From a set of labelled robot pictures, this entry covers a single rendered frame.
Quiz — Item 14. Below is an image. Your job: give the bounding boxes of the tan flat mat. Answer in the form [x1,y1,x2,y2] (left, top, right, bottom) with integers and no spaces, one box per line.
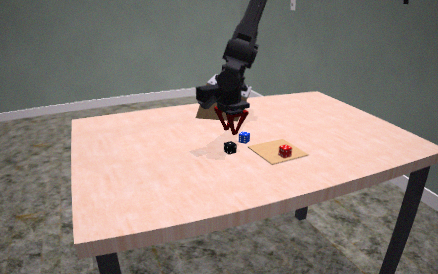
[247,139,309,165]

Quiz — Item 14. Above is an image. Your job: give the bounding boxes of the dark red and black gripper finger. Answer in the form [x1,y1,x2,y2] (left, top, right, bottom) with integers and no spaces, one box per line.
[226,110,249,135]
[214,107,230,130]

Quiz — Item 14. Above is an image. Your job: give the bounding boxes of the red die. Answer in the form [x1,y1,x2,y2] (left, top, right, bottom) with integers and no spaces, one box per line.
[278,144,292,158]

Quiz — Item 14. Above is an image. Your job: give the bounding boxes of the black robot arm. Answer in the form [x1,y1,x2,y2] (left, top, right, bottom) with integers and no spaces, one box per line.
[196,0,267,110]

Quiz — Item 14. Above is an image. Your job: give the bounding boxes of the blue die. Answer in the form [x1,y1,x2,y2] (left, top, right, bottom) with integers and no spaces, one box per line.
[238,131,250,144]

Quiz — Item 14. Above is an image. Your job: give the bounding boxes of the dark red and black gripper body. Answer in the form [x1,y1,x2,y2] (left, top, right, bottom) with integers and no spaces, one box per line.
[216,83,250,115]

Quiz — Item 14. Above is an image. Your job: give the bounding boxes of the black die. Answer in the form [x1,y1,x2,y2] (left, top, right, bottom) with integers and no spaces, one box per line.
[224,141,237,155]

